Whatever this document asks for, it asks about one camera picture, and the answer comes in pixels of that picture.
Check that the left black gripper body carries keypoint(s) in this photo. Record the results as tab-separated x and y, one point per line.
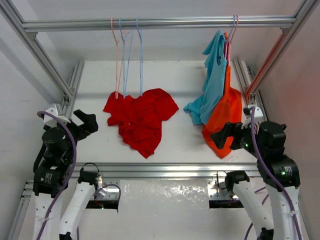
81	126

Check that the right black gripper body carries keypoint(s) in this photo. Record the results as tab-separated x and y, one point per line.
233	130

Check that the red t shirt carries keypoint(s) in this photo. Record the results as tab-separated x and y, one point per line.
139	120

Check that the blue wire hanger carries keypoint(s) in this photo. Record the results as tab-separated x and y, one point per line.
139	31
126	56

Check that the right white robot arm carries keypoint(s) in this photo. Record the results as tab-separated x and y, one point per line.
279	173

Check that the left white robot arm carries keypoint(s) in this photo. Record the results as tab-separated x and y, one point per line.
53	168

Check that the orange t shirt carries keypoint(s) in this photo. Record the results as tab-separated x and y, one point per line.
228	109

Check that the light blue t shirt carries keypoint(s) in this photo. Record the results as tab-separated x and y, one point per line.
202	108

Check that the blue hanger holding shirt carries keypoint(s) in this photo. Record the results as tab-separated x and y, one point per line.
233	27

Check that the pink hanger holding shirt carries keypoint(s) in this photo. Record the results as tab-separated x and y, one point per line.
236	30

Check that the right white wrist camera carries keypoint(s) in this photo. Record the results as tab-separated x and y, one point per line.
253	114

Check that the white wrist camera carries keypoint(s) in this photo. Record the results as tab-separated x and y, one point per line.
253	114
54	109

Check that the pink wire hanger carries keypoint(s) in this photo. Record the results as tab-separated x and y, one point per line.
118	66

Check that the orange diagonal frame bar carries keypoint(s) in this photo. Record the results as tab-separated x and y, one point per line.
250	89

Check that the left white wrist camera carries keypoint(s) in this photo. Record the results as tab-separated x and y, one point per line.
54	109

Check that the aluminium front rail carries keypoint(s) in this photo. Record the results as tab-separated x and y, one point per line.
170	170

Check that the aluminium rail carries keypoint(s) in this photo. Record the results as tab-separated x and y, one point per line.
170	170
77	25

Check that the aluminium top rail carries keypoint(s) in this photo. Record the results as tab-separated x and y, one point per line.
77	25

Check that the aluminium right frame post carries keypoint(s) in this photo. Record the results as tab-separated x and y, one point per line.
302	13

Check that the aluminium frame post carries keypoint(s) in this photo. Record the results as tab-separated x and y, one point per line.
302	13
15	20

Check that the aluminium left frame post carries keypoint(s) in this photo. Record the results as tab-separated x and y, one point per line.
15	20

